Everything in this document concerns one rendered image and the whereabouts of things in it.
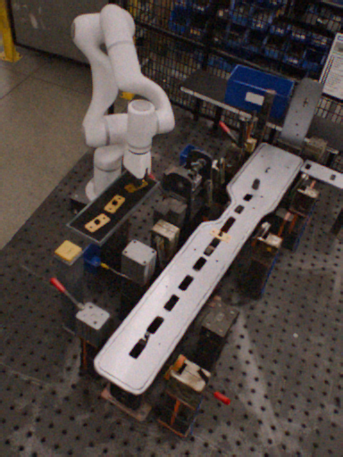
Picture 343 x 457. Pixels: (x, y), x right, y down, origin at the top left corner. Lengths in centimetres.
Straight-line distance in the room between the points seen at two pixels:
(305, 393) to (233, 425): 31
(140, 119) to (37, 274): 87
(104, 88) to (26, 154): 193
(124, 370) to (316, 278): 108
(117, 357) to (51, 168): 230
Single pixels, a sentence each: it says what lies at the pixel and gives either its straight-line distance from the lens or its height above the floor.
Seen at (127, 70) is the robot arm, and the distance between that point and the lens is 161.
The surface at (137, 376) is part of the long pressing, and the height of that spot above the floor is 100.
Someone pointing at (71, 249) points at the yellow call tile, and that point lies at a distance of 156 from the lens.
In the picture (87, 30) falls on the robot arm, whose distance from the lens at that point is 183.
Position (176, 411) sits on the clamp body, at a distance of 163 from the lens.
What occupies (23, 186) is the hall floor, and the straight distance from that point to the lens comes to 349.
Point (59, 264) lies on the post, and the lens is 158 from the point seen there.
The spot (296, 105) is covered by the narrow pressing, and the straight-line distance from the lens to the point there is 230.
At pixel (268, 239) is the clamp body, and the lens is 184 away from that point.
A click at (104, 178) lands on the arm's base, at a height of 94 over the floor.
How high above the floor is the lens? 236
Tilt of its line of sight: 47 degrees down
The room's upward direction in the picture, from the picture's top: 9 degrees clockwise
